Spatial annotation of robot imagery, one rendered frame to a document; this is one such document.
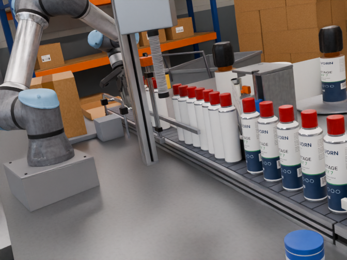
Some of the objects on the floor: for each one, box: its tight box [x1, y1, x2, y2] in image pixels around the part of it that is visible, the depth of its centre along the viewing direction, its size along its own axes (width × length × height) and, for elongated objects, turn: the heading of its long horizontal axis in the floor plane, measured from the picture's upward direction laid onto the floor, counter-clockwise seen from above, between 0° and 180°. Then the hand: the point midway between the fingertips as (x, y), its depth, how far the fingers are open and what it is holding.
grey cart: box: [162, 50, 263, 89], centre depth 411 cm, size 89×63×96 cm
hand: (127, 105), depth 192 cm, fingers closed
